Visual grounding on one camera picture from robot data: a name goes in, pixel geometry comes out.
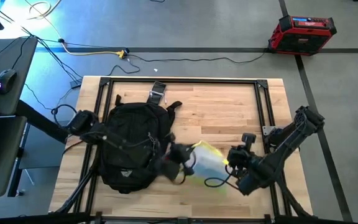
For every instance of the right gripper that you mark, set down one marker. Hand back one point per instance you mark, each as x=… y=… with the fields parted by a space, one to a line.
x=239 y=160

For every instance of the black desk leg bar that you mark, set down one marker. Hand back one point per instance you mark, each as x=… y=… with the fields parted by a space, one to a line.
x=42 y=123

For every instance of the black computer mouse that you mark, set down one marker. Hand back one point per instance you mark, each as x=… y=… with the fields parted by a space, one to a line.
x=5 y=81

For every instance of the black power adapter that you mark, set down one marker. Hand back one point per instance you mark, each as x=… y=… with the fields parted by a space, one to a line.
x=76 y=83

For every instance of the black backpack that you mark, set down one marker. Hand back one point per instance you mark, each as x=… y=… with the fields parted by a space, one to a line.
x=135 y=133

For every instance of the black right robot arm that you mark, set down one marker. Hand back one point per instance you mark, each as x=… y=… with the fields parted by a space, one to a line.
x=281 y=155

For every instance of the dark grey desk top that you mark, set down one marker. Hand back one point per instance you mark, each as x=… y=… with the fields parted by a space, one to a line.
x=8 y=149
x=17 y=68

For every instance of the grey desk foot plate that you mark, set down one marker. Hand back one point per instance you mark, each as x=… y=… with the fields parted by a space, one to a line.
x=42 y=152

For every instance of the black flat case white clip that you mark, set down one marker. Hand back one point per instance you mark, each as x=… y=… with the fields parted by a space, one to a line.
x=156 y=93

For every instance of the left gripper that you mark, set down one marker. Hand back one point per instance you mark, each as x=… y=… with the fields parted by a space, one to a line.
x=177 y=158

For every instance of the white mesh pouch green trim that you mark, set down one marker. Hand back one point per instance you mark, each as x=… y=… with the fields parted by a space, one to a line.
x=210 y=161

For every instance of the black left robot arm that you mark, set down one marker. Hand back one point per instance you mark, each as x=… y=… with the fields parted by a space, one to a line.
x=104 y=133

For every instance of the red and black jobsite radio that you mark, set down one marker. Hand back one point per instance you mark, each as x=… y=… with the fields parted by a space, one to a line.
x=301 y=35

